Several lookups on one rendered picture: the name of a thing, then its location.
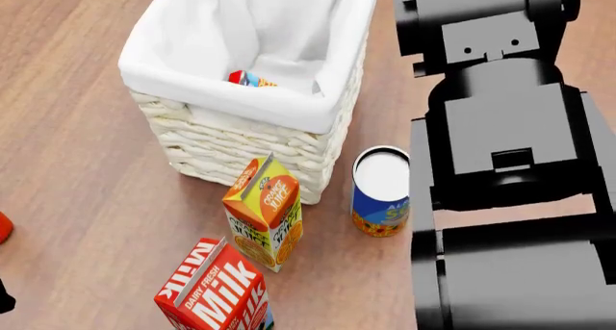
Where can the white cloth basket liner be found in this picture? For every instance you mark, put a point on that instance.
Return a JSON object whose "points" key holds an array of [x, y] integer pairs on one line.
{"points": [[202, 37]]}

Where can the white woven wicker basket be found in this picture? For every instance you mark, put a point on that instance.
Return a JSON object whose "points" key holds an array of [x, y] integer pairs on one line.
{"points": [[231, 146]]}

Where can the blue soup can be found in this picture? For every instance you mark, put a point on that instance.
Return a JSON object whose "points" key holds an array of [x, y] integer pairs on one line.
{"points": [[380, 185]]}

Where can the red blue yellow small package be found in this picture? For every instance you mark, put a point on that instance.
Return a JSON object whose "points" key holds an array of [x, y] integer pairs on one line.
{"points": [[246, 78]]}

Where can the orange juice carton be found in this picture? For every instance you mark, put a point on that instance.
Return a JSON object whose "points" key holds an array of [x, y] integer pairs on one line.
{"points": [[269, 214]]}

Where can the red milk carton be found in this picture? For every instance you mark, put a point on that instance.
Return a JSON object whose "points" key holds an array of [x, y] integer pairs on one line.
{"points": [[216, 290]]}

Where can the red object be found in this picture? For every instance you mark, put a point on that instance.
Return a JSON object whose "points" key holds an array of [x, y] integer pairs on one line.
{"points": [[4, 227]]}

